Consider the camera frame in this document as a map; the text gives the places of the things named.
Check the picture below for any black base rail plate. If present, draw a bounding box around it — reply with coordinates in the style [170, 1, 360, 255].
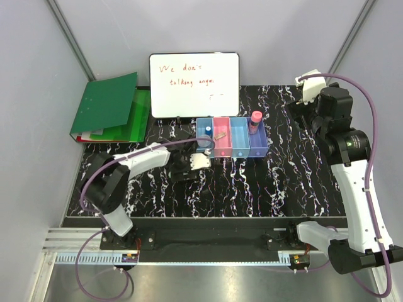
[100, 218, 306, 265]

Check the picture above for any light blue bin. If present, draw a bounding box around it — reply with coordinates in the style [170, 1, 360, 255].
[230, 117, 251, 158]
[196, 118, 213, 153]

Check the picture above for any aluminium frame rail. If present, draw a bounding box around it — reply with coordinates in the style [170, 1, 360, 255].
[40, 228, 385, 268]

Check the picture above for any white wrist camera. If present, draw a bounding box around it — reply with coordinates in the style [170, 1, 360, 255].
[190, 153, 211, 171]
[295, 69, 327, 105]

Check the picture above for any green translucent file folder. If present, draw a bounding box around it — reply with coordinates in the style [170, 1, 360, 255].
[89, 89, 150, 143]

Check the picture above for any white dry-erase board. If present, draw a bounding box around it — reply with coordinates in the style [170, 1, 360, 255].
[149, 52, 240, 118]

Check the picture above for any purple plastic bin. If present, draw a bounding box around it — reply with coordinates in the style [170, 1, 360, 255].
[247, 117, 269, 158]

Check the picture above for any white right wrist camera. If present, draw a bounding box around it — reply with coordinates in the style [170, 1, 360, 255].
[295, 69, 327, 105]

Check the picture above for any small white eraser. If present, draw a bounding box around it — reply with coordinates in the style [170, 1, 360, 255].
[214, 132, 227, 140]

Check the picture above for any black marble pattern mat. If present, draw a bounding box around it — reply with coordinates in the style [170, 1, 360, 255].
[61, 84, 363, 229]

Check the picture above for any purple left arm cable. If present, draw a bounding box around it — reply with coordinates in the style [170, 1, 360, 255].
[74, 140, 217, 299]

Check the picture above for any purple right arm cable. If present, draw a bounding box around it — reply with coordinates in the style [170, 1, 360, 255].
[298, 74, 393, 298]

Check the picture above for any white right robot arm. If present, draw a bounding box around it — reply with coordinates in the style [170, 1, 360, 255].
[285, 81, 402, 274]

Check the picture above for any green ring binder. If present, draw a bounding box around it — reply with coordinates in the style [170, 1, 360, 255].
[70, 72, 137, 142]

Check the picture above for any pink plastic bin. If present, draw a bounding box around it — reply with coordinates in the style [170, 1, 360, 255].
[213, 117, 232, 158]

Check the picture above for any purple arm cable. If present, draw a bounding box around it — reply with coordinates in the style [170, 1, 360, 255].
[74, 140, 217, 299]
[298, 74, 393, 298]

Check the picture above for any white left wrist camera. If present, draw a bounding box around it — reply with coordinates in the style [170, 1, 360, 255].
[190, 153, 211, 171]

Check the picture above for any clear jar of clips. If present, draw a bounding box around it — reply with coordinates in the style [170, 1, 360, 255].
[197, 134, 212, 148]

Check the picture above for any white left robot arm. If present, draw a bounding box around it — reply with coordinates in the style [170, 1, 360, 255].
[79, 143, 210, 249]

